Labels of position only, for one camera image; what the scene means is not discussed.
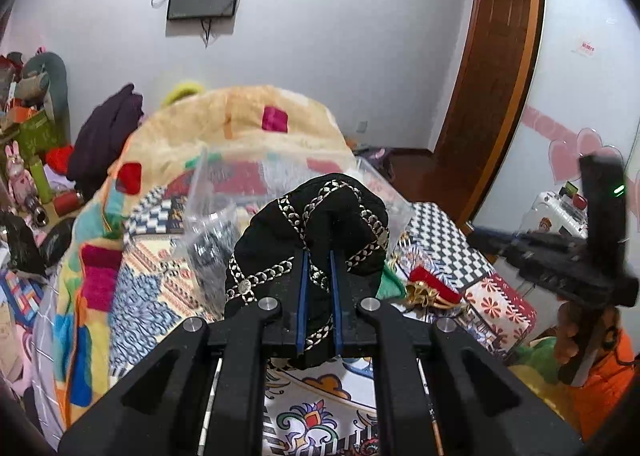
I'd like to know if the red fluffy cloth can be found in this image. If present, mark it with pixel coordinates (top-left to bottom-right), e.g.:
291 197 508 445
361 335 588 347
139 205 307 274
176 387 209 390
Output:
44 145 76 172

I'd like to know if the patterned printed bedsheet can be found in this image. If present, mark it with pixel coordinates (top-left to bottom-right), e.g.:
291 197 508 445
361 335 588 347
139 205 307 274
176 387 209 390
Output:
109 176 539 456

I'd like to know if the pink rabbit toy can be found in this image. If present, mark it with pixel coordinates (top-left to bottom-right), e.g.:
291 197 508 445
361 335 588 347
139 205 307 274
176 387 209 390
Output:
4 140 32 208

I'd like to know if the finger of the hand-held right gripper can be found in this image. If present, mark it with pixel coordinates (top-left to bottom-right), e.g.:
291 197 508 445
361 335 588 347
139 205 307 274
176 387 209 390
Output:
465 223 532 258

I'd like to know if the green bottle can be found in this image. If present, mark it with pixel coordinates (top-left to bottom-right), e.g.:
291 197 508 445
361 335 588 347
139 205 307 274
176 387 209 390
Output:
27 156 54 203

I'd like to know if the yellow-green fluffy item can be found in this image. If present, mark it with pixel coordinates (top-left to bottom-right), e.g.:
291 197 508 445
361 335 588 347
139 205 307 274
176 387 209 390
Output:
162 79 206 107

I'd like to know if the colourful patchwork fleece blanket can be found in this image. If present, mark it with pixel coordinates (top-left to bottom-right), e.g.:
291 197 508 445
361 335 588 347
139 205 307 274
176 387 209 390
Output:
32 84 352 428

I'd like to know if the grey-green plush toy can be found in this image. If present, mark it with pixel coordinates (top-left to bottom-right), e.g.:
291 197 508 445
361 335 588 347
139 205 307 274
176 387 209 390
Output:
20 51 71 138

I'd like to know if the yellow-green plush toy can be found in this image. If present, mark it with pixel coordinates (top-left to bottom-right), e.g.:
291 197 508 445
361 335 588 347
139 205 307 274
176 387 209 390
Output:
504 335 582 437

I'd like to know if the green cardboard box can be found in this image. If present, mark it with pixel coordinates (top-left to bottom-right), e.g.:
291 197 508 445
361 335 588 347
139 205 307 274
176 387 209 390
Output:
12 108 69 163

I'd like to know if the green cloth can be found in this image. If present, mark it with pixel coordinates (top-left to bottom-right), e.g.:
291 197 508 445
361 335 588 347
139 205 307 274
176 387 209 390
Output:
376 268 409 301

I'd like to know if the brown wooden door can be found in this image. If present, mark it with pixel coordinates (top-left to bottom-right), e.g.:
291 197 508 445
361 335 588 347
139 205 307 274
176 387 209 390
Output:
420 0 546 238

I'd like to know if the black shoe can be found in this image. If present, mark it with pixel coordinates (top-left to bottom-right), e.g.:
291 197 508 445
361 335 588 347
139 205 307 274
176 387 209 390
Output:
39 217 77 268

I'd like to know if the black bag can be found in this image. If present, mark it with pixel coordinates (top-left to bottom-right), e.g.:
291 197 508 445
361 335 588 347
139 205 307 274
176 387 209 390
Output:
0 212 47 278

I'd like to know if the red and gold ornament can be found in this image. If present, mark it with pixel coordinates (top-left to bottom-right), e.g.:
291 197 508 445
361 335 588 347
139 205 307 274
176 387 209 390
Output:
402 265 469 310

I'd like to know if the white appliance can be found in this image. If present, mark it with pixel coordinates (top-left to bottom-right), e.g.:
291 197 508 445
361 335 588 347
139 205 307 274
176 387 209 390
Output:
520 180 592 238

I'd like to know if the white sliding door with hearts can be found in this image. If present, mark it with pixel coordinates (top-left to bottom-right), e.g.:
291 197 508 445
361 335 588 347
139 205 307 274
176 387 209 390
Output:
472 0 640 287

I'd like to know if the red can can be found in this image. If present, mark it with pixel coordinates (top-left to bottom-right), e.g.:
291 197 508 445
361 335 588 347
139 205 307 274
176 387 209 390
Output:
53 190 84 216

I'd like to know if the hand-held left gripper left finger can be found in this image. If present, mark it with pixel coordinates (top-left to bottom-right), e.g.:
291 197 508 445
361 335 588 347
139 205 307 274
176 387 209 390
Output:
57 250 309 456

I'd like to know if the clear plastic bag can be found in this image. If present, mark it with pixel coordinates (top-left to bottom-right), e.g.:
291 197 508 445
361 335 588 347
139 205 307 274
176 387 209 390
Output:
172 148 417 323

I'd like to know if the black cloth with chain print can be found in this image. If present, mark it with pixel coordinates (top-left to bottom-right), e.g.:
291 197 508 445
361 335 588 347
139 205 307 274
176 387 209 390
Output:
223 173 391 370

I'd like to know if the person's right hand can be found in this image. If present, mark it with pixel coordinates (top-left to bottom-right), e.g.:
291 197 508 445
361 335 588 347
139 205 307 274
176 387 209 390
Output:
555 303 584 368

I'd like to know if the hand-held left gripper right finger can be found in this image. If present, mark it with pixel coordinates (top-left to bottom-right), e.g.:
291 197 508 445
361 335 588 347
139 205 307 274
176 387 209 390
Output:
328 249 587 456

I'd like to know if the dark purple garment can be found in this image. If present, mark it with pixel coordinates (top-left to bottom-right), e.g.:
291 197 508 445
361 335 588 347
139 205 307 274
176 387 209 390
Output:
66 83 146 203

